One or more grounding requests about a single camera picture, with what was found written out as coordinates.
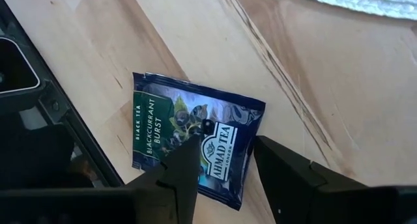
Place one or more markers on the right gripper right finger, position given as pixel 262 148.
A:
pixel 293 185

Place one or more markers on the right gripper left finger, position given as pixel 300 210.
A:
pixel 176 185

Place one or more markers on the dark blue blackcurrant tea packet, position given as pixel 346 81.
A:
pixel 153 126

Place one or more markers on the white round woven placemat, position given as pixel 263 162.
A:
pixel 358 2

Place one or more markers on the black metal table frame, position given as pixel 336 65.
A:
pixel 94 152

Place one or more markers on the black camera housing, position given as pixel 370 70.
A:
pixel 16 67

